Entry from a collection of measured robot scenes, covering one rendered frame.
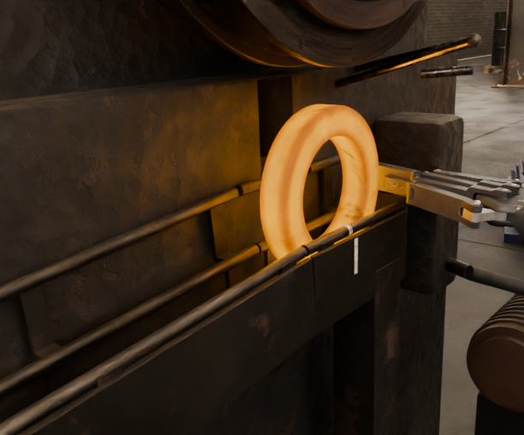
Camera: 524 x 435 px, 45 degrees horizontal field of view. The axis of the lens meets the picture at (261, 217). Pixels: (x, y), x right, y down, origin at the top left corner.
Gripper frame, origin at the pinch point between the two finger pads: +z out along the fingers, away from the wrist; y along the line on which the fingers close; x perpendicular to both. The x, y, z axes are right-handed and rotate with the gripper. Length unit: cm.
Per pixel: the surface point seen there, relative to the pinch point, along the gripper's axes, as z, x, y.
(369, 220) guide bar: -1.8, -3.0, -7.2
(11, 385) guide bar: 4.1, -6.7, -46.8
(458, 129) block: -2.0, 4.2, 13.7
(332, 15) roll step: -1.7, 18.7, -16.8
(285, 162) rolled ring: 1.3, 5.2, -18.9
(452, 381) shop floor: 17, -76, 78
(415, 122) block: 1.9, 5.2, 9.0
